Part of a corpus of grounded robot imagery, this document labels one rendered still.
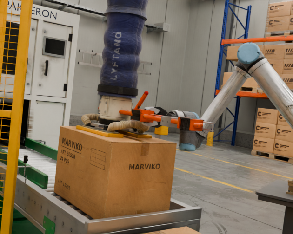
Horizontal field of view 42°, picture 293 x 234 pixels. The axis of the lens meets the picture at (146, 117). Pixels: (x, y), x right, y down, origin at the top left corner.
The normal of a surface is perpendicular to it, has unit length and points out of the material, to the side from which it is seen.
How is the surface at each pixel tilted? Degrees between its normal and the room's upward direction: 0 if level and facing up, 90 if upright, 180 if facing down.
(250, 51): 79
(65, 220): 90
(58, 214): 90
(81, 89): 90
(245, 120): 90
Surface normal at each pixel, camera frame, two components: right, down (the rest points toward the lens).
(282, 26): -0.78, -0.05
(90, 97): 0.62, 0.11
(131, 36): 0.41, -0.15
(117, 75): 0.02, -0.22
